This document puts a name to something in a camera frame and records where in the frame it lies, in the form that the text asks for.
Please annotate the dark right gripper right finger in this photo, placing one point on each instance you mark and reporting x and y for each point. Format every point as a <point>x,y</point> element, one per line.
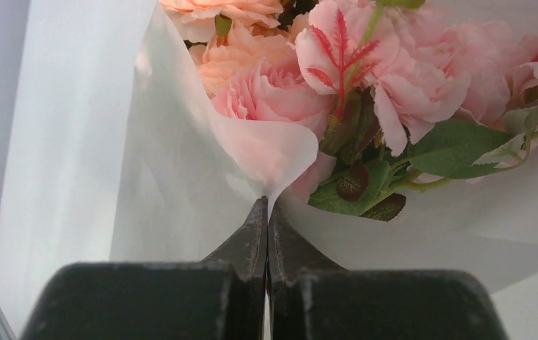
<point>312,297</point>

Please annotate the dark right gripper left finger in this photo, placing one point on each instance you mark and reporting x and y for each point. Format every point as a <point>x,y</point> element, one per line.
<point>219,297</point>

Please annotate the translucent white wrapping paper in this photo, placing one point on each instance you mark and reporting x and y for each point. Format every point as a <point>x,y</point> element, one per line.
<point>116,154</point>

